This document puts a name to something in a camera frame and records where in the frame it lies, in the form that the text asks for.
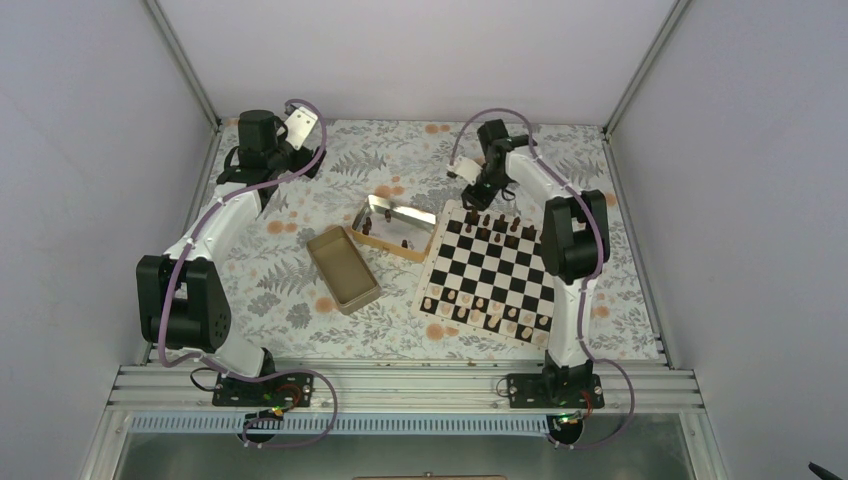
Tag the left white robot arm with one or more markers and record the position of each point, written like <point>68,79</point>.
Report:
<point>184,310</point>

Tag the empty gold tin lid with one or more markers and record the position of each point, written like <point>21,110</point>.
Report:
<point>350,281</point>

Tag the floral patterned table mat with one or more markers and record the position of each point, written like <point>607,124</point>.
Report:
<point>279,302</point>

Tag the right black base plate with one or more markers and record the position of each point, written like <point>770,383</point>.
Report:
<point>532,391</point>

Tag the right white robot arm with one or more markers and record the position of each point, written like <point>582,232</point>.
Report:
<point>574,233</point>

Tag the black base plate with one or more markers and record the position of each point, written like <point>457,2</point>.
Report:
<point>532,391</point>
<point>287,391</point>

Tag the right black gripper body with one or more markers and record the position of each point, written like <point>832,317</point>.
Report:
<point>495,180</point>

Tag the aluminium rail frame front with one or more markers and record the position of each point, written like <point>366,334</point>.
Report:
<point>419,387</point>

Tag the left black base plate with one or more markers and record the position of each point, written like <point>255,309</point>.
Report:
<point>287,391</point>

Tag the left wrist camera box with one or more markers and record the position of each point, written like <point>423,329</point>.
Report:
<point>299,124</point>

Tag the gold tin with dark pieces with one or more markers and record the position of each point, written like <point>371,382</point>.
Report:
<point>394,228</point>

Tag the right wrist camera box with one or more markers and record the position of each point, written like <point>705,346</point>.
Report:
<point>465,168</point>

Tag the wooden chessboard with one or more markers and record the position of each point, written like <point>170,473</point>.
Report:
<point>484,274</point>

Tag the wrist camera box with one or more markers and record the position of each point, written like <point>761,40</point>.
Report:
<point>299,124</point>
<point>465,168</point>

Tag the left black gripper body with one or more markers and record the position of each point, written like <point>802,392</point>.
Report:
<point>277,161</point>

